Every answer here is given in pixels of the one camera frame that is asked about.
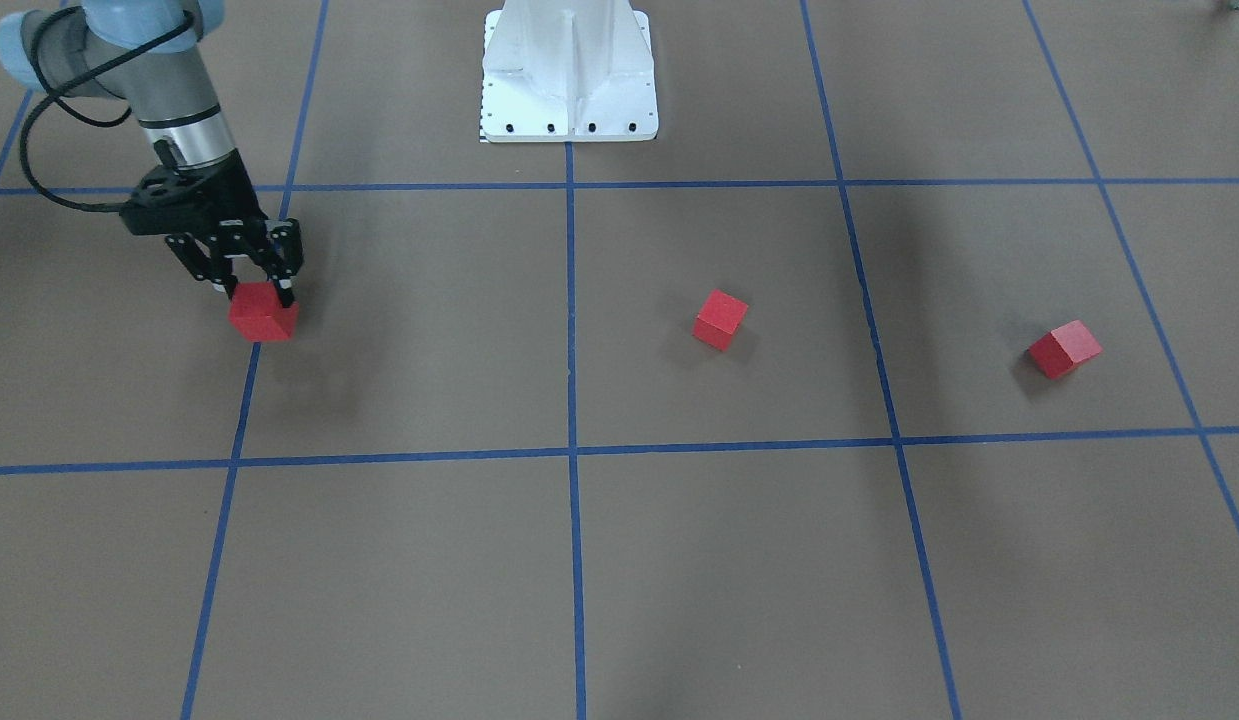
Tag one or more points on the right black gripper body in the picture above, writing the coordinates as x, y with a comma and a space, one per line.
226, 189

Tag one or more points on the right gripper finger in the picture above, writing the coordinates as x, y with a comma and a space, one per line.
209, 259
284, 237

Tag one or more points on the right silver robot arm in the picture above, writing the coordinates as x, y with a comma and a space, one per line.
143, 53

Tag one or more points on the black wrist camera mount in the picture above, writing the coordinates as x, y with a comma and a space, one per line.
169, 202

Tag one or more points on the white pedestal column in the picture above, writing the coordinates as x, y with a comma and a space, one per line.
568, 72

